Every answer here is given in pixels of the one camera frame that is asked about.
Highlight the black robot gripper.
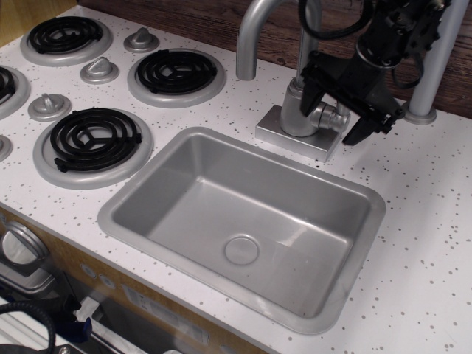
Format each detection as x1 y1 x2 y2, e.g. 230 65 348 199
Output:
300 36 404 145

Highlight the silver faucet lever handle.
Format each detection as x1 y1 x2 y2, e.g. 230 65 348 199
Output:
333 101 350 133

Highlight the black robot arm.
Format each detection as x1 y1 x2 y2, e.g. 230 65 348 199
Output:
298 1 451 146

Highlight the grey vertical support pole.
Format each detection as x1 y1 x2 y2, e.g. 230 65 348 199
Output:
403 0 469 125

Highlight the silver toy faucet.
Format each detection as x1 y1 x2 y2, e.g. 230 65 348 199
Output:
236 0 342 162

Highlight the grey plastic sink basin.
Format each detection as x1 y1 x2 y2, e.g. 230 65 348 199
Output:
98 127 386 335

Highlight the back right stove burner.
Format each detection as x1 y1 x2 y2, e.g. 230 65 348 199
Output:
127 49 226 108

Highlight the silver stove knob top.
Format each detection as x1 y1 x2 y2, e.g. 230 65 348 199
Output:
123 27 159 53

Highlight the silver stove knob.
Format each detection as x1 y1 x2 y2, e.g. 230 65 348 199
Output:
27 94 72 122
80 57 119 85
123 27 159 53

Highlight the silver stove knob middle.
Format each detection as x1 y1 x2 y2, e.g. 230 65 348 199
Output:
80 57 119 85

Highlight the front right stove burner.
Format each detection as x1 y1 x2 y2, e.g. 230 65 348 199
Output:
33 108 153 190

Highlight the back left stove burner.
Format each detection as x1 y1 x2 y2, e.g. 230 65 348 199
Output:
20 16 113 67

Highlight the silver stove knob lower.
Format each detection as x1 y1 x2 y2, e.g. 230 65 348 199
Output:
27 94 72 122

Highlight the left edge stove burner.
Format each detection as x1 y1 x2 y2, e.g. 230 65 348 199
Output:
1 66 30 119

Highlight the silver stove knob left edge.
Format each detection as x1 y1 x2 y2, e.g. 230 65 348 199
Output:
0 135 13 162

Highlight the blue clamp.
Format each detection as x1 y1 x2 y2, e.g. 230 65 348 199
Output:
68 318 93 343

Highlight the silver oven dial knob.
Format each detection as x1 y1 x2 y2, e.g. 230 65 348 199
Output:
1 221 49 276

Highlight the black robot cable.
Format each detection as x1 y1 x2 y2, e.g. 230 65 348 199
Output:
297 0 373 40

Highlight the black cable lower left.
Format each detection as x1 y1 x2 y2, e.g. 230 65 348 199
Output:
0 300 56 350

